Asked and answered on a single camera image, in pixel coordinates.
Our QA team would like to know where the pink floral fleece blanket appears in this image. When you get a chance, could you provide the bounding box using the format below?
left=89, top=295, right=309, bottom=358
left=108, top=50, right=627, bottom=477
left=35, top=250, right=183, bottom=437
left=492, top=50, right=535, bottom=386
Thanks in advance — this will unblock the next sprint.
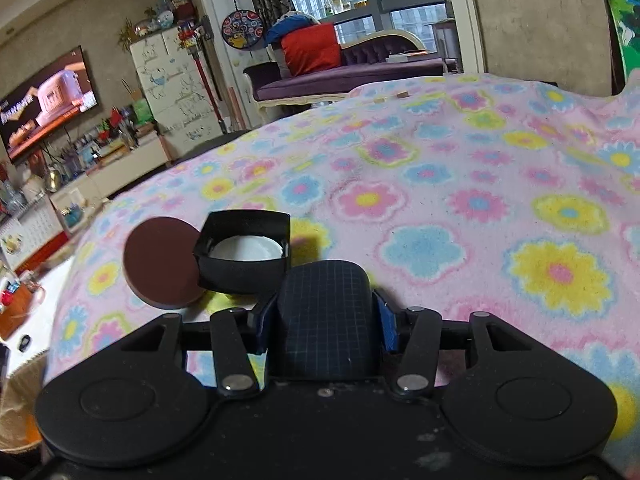
left=46, top=75, right=639, bottom=479

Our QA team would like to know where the purple chaise sofa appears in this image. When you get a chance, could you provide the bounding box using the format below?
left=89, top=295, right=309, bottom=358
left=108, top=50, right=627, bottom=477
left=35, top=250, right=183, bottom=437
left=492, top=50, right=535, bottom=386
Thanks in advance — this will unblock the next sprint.
left=243, top=29, right=460, bottom=114

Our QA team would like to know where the beige woven basket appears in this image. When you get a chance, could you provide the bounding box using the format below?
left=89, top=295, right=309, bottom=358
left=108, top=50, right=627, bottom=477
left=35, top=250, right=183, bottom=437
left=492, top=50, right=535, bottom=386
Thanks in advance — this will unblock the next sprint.
left=0, top=351, right=47, bottom=455

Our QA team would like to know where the wall television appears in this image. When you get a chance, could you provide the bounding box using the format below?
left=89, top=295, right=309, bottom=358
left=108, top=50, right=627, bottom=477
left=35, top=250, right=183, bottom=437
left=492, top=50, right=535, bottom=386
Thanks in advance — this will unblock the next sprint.
left=1, top=46, right=98, bottom=162

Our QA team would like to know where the red cushion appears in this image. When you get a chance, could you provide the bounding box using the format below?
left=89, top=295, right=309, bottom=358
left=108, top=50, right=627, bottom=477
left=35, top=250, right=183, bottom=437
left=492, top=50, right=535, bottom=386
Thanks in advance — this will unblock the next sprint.
left=281, top=23, right=342, bottom=77

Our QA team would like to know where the round dartboard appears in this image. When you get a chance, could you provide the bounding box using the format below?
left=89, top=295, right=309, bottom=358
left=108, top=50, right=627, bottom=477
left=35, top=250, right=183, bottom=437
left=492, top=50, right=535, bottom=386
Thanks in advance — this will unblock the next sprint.
left=220, top=10, right=264, bottom=50

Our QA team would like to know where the white cartoon cabinet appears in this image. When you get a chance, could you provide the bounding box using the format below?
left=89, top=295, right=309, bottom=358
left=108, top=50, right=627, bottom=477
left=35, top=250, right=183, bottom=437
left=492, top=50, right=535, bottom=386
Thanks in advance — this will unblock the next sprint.
left=130, top=27, right=222, bottom=159

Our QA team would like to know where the red desk calendar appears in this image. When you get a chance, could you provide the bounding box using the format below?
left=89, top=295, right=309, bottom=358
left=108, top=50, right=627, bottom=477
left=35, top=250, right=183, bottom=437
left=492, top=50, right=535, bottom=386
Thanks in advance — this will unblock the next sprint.
left=1, top=194, right=70, bottom=274

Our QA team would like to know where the dark blue glasses case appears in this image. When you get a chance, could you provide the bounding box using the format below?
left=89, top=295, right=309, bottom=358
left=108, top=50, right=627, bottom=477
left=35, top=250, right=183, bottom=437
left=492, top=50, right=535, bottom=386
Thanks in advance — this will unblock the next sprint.
left=268, top=260, right=375, bottom=382

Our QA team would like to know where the black hexagonal mirror case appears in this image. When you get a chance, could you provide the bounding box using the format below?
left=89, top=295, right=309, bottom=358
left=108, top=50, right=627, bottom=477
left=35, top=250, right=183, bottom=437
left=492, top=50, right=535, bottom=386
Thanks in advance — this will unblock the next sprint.
left=193, top=209, right=291, bottom=295

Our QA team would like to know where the brown round compact lid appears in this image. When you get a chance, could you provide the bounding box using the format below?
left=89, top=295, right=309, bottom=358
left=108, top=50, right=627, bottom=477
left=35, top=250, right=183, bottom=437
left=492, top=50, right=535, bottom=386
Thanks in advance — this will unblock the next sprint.
left=122, top=217, right=205, bottom=310

